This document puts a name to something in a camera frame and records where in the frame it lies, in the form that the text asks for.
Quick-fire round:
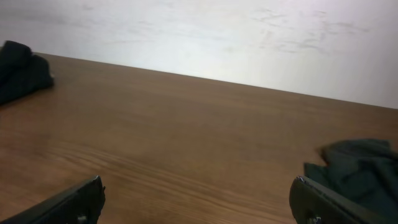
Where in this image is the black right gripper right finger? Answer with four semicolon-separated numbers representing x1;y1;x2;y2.
289;176;389;224

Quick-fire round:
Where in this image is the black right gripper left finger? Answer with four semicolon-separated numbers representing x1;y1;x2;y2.
1;175;106;224

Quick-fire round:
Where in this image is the dark green Nike t-shirt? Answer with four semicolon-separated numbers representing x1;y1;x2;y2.
304;139;397;222

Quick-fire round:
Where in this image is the folded black clothes stack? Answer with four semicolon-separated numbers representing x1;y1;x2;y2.
1;40;54;105

